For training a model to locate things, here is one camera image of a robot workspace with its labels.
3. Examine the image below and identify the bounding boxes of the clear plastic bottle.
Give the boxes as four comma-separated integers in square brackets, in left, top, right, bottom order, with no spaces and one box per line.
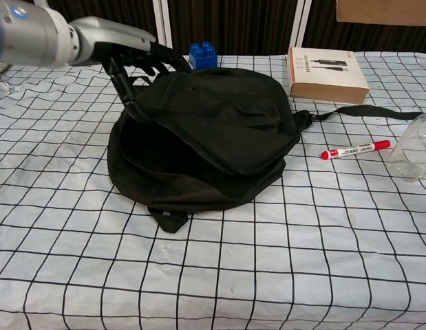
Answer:
[386,108,426,182]

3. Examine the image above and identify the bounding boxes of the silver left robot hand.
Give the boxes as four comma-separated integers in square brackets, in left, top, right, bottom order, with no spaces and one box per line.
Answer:
[67,16,193,121]

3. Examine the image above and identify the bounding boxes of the black grid white tablecloth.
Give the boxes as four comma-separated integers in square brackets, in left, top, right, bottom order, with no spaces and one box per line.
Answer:
[0,51,426,330]

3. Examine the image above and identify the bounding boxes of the blue plastic building block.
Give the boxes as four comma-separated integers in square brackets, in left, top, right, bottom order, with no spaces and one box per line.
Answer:
[189,41,220,69]

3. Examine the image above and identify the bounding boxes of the black fabric backpack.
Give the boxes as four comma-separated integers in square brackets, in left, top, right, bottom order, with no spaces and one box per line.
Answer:
[107,67,425,234]

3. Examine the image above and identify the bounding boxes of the red capped marker pen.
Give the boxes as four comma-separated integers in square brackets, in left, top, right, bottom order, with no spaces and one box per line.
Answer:
[320,139,392,161]

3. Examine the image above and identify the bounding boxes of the white cable product box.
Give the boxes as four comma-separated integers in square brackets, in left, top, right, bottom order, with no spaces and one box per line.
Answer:
[287,47,371,105]

